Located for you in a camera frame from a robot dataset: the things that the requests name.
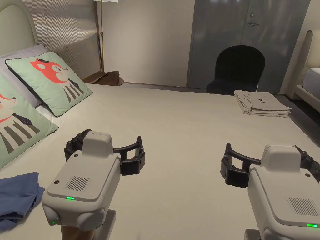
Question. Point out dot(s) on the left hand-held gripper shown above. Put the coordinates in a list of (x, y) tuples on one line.
[(82, 180)]

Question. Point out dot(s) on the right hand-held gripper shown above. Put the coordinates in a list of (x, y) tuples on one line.
[(280, 190)]

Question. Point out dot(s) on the person's left hand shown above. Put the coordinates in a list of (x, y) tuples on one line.
[(77, 233)]

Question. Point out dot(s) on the folded beige cloth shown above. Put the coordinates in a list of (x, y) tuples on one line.
[(260, 102)]

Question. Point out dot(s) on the bed with beige sheet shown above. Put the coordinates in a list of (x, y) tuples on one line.
[(180, 120)]

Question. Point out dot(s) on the green fox print cushion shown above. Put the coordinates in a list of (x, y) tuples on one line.
[(17, 125), (50, 82)]

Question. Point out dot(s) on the blue garment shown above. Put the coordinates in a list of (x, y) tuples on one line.
[(17, 197)]

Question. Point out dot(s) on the brass floor lamp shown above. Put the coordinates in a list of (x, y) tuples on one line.
[(101, 37)]

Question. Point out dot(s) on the pale lavender pillow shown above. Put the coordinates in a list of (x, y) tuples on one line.
[(17, 56)]

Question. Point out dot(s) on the grey metal door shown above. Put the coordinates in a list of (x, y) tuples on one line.
[(220, 25)]

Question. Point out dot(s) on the padded cream headboard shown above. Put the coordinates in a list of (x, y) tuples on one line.
[(15, 25)]

